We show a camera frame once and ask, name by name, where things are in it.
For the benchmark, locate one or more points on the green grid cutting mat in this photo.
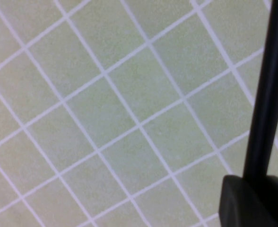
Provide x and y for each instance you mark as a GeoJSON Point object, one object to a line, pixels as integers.
{"type": "Point", "coordinates": [106, 106]}

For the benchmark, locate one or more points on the black pen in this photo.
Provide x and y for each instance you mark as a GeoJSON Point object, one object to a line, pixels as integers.
{"type": "Point", "coordinates": [267, 94]}

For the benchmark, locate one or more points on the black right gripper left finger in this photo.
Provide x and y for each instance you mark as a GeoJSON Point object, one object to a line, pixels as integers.
{"type": "Point", "coordinates": [236, 203]}

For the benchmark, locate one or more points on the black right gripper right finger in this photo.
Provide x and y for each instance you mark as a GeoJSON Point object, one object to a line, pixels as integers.
{"type": "Point", "coordinates": [276, 203]}

